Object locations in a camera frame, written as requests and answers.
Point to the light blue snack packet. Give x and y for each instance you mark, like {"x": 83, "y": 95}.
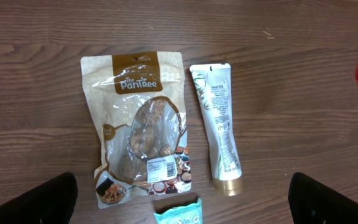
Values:
{"x": 189, "y": 214}

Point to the white tube with gold cap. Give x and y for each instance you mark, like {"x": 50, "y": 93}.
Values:
{"x": 214, "y": 91}

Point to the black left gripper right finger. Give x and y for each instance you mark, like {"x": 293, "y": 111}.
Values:
{"x": 312, "y": 202}

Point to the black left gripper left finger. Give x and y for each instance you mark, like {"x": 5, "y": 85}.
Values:
{"x": 51, "y": 202}

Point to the brown snack pouch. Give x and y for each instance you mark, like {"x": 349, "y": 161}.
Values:
{"x": 137, "y": 104}

